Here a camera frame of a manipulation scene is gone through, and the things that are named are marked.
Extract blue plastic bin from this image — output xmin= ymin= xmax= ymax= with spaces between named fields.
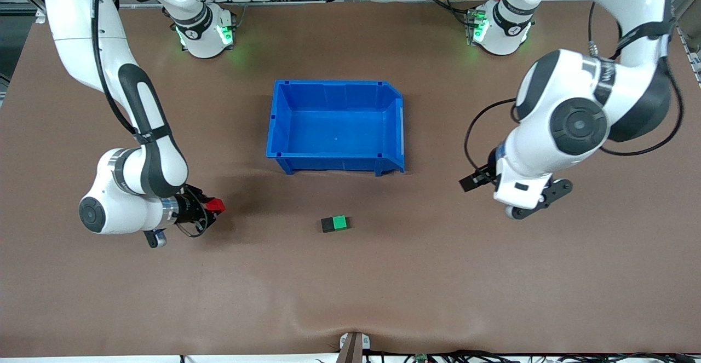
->
xmin=266 ymin=80 xmax=406 ymax=176

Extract brown table mat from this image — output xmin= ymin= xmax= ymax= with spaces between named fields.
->
xmin=0 ymin=1 xmax=701 ymax=357

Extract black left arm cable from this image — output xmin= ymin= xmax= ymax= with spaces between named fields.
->
xmin=464 ymin=2 xmax=685 ymax=175

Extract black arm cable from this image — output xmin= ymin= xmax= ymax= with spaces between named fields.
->
xmin=464 ymin=2 xmax=685 ymax=175
xmin=90 ymin=0 xmax=215 ymax=239

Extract metal table edge bracket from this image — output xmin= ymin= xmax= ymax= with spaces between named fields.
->
xmin=338 ymin=331 xmax=371 ymax=363

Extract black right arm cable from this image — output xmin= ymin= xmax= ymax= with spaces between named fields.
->
xmin=90 ymin=0 xmax=215 ymax=239

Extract aluminium corner frame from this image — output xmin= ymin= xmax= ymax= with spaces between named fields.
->
xmin=671 ymin=0 xmax=701 ymax=87

